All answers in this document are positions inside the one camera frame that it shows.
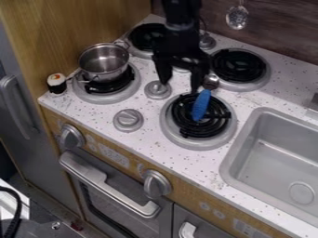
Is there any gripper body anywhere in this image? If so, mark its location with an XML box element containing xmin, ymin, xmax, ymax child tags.
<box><xmin>151</xmin><ymin>23</ymin><xmax>212</xmax><ymax>70</ymax></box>

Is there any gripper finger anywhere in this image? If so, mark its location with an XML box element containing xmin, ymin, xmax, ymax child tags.
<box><xmin>152</xmin><ymin>58</ymin><xmax>175</xmax><ymax>86</ymax></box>
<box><xmin>189</xmin><ymin>64</ymin><xmax>212</xmax><ymax>95</ymax></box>

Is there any toy stove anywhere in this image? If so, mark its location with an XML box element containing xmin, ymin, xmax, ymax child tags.
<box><xmin>71</xmin><ymin>21</ymin><xmax>273</xmax><ymax>152</ymax></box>

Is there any silver pot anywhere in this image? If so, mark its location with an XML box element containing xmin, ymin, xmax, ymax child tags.
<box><xmin>75</xmin><ymin>41</ymin><xmax>132</xmax><ymax>85</ymax></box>

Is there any silver hanging strainer spoon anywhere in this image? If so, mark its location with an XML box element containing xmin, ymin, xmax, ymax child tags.
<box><xmin>224</xmin><ymin>0</ymin><xmax>251</xmax><ymax>32</ymax></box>

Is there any toy sushi roll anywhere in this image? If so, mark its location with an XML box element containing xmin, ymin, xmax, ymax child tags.
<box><xmin>45</xmin><ymin>72</ymin><xmax>69</xmax><ymax>95</ymax></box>

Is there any toy sink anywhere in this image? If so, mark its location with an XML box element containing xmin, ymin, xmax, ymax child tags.
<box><xmin>219</xmin><ymin>106</ymin><xmax>318</xmax><ymax>229</ymax></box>

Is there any grey toy fridge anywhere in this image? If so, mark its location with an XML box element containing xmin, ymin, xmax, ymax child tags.
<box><xmin>0</xmin><ymin>18</ymin><xmax>83</xmax><ymax>218</ymax></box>

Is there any blue handled spoon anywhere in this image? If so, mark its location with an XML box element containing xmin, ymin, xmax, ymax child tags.
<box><xmin>190</xmin><ymin>73</ymin><xmax>221</xmax><ymax>123</ymax></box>

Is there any black cable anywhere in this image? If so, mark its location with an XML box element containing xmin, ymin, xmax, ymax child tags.
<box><xmin>0</xmin><ymin>185</ymin><xmax>24</xmax><ymax>238</ymax></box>

